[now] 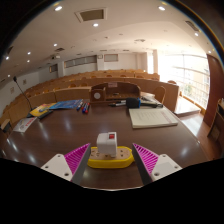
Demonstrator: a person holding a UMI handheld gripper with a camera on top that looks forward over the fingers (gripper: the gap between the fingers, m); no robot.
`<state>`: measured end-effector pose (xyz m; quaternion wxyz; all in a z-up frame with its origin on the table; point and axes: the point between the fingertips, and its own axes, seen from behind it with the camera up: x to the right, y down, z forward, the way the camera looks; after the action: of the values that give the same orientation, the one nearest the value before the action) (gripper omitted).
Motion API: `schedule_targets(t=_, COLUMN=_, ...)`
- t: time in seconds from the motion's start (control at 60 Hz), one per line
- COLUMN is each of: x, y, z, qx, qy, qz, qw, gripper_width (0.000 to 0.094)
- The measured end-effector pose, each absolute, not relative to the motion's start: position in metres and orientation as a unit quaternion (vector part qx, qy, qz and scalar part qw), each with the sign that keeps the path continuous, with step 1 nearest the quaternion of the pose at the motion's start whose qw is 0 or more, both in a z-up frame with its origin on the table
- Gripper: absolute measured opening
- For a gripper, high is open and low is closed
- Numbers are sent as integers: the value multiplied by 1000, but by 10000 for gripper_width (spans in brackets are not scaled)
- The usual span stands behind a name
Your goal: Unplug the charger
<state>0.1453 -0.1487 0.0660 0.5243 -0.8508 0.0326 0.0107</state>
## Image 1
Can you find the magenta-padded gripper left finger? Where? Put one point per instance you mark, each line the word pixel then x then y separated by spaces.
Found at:
pixel 58 165

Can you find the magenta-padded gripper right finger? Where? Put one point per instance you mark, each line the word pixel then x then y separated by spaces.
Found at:
pixel 164 165

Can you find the white notebook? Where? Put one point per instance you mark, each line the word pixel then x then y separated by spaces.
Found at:
pixel 151 117

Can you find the white and red leaflet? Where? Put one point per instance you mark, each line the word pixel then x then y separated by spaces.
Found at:
pixel 24 124

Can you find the wooden desk organizer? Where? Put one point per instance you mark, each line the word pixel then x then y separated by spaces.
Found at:
pixel 116 90

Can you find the wooden auditorium desk rows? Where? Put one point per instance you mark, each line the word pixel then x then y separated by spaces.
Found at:
pixel 66 94

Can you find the wooden chair with yellow seat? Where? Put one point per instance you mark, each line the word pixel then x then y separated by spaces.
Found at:
pixel 160 93

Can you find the yellow booklet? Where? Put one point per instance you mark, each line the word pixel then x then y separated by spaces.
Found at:
pixel 41 110

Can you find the black handheld microphone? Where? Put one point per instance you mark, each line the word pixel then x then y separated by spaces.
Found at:
pixel 133 102

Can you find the ceiling projector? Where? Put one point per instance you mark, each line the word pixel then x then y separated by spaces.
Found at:
pixel 55 56

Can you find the blue booklet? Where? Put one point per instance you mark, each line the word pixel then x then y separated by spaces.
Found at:
pixel 66 104

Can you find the wooden shelf unit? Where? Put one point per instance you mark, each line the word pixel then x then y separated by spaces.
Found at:
pixel 216 126

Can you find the group of auditorium chairs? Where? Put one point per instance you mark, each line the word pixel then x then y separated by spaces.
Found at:
pixel 71 85

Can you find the black remote control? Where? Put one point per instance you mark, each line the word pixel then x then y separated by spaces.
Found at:
pixel 45 115

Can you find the group of ceiling lights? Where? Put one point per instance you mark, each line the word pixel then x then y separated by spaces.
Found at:
pixel 95 24

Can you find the blue marker pen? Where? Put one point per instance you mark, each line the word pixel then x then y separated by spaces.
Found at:
pixel 79 106

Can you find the slatted ceiling air vent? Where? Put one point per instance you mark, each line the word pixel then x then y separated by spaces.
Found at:
pixel 192 25

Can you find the black gooseneck microphone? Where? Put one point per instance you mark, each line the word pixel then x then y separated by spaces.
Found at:
pixel 15 79

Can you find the square ceiling air vent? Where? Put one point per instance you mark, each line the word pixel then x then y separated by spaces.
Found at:
pixel 91 14

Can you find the raised wooden platform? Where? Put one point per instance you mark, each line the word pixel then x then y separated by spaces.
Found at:
pixel 185 106

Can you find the white charger with red switch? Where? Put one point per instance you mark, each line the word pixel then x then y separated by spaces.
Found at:
pixel 106 145

